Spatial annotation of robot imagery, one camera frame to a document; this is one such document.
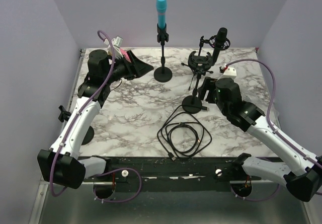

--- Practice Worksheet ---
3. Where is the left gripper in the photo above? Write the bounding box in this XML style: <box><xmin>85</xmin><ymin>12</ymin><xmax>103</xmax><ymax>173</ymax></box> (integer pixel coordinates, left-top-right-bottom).
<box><xmin>104</xmin><ymin>50</ymin><xmax>153</xmax><ymax>84</ymax></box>

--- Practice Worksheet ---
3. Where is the shock mount mic stand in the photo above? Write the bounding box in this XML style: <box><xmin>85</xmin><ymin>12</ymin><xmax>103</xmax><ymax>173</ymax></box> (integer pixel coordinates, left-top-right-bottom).
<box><xmin>181</xmin><ymin>50</ymin><xmax>213</xmax><ymax>114</ymax></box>

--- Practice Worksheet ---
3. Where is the pink microphone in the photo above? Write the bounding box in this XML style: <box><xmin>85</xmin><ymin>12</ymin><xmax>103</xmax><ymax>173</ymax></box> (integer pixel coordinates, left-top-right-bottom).
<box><xmin>119</xmin><ymin>48</ymin><xmax>131</xmax><ymax>62</ymax></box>

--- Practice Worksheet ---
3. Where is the blue microphone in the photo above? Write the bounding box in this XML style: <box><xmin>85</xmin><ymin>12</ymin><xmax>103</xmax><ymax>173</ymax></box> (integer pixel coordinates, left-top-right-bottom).
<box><xmin>156</xmin><ymin>0</ymin><xmax>167</xmax><ymax>29</ymax></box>

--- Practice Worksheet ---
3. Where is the short black mic stand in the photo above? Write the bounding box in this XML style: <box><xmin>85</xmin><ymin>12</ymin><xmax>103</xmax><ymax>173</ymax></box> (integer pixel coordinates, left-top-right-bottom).
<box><xmin>58</xmin><ymin>105</ymin><xmax>95</xmax><ymax>145</ymax></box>

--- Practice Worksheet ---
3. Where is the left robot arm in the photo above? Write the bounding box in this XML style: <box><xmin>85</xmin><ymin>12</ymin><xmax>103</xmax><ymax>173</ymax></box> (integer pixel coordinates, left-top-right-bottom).
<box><xmin>37</xmin><ymin>49</ymin><xmax>153</xmax><ymax>189</ymax></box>

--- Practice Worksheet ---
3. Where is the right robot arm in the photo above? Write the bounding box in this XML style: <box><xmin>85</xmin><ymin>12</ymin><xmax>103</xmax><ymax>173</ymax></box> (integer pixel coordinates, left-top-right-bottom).
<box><xmin>198</xmin><ymin>77</ymin><xmax>321</xmax><ymax>202</ymax></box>

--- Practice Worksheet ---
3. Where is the black tripod mic stand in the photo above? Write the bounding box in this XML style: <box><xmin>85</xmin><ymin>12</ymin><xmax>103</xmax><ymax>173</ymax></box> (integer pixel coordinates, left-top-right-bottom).
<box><xmin>181</xmin><ymin>35</ymin><xmax>215</xmax><ymax>94</ymax></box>

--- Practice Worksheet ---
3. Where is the tall black mic stand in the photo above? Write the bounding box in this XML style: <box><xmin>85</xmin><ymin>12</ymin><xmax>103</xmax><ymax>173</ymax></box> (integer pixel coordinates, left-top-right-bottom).
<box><xmin>153</xmin><ymin>24</ymin><xmax>173</xmax><ymax>83</ymax></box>

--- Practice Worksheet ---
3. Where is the black condenser microphone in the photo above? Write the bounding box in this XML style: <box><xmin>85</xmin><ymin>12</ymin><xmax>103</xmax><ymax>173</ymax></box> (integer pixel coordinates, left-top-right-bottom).
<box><xmin>212</xmin><ymin>27</ymin><xmax>231</xmax><ymax>65</ymax></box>

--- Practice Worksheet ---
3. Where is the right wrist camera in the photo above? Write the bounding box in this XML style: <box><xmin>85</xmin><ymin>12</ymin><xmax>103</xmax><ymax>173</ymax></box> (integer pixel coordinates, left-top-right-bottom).
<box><xmin>219</xmin><ymin>66</ymin><xmax>237</xmax><ymax>80</ymax></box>

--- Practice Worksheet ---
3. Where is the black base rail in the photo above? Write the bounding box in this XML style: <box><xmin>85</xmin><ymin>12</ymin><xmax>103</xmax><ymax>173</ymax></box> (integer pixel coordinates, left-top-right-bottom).
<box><xmin>90</xmin><ymin>157</ymin><xmax>264</xmax><ymax>196</ymax></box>

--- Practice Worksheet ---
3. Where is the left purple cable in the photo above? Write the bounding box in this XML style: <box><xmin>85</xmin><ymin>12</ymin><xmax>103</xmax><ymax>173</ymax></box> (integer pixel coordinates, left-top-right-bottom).
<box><xmin>49</xmin><ymin>30</ymin><xmax>124</xmax><ymax>197</ymax></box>

